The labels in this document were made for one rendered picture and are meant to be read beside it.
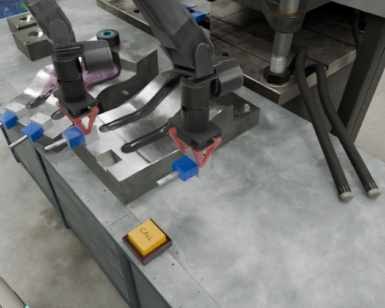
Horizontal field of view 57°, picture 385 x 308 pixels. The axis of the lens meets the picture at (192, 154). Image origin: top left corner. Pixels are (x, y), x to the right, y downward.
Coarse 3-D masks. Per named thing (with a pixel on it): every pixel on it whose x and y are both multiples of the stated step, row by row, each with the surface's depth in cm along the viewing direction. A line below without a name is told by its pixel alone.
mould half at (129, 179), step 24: (168, 72) 109; (144, 96) 106; (168, 96) 103; (96, 120) 99; (144, 120) 100; (216, 120) 96; (240, 120) 104; (96, 144) 91; (120, 144) 91; (168, 144) 92; (96, 168) 92; (120, 168) 85; (144, 168) 85; (168, 168) 92; (120, 192) 85; (144, 192) 90
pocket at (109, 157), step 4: (104, 152) 89; (108, 152) 90; (112, 152) 90; (100, 156) 89; (104, 156) 90; (108, 156) 91; (112, 156) 92; (116, 156) 90; (100, 160) 90; (104, 160) 91; (108, 160) 91; (112, 160) 91; (116, 160) 91; (120, 160) 88; (100, 164) 88; (104, 164) 90; (108, 164) 90; (112, 164) 90; (104, 168) 87
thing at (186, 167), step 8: (184, 160) 78; (192, 160) 78; (208, 160) 79; (176, 168) 77; (184, 168) 77; (192, 168) 77; (200, 168) 78; (208, 168) 80; (168, 176) 76; (176, 176) 77; (184, 176) 76; (192, 176) 78; (200, 176) 80; (160, 184) 75
